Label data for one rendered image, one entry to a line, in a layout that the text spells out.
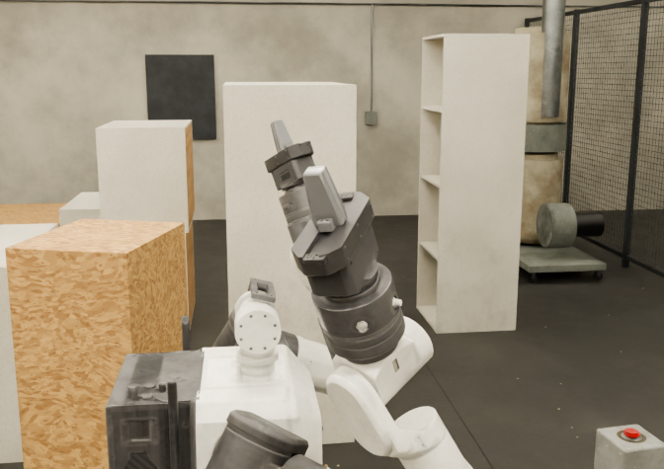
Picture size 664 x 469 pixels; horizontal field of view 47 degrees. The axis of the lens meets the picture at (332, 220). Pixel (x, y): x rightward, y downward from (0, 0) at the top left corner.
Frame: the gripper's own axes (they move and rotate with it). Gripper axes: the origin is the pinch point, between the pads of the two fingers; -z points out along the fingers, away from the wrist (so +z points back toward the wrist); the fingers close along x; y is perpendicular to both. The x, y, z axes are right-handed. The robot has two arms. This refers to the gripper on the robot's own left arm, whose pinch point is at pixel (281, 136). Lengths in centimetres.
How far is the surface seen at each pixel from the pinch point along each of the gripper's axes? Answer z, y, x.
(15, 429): 51, 13, -271
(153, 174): -67, -131, -353
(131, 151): -86, -121, -353
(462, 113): -36, -298, -228
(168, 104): -211, -328, -688
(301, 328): 52, -106, -195
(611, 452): 92, -66, -8
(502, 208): 33, -315, -240
